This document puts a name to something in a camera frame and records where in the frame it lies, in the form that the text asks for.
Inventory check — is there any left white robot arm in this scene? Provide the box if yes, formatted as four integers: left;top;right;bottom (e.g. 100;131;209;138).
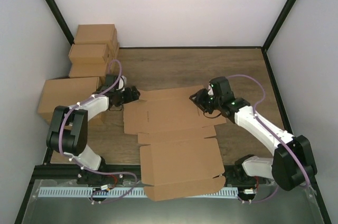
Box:
46;74;140;184

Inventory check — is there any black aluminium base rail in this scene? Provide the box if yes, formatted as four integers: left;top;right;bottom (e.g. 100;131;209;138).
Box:
32;164;265;182

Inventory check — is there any right black frame post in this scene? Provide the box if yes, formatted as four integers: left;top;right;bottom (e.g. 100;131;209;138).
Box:
262;0;297;52

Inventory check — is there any large front cardboard box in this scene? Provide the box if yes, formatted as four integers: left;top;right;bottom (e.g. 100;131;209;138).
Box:
37;77;101;122

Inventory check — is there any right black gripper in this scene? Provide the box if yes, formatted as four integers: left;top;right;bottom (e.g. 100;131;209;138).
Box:
190;88;222;115

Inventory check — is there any light blue slotted cable duct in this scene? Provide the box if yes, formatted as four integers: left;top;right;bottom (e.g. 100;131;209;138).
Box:
37;187;238;199

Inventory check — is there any black frame post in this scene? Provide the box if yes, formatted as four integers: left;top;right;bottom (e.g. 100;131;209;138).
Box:
262;0;297;52
45;0;74;45

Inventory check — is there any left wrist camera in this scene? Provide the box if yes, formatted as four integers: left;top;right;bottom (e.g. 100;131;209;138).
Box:
116;76;127;91

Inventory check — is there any left black frame post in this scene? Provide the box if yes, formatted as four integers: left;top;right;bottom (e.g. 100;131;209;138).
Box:
45;0;74;45

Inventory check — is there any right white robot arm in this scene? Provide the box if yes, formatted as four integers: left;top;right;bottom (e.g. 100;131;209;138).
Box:
189;77;317;191

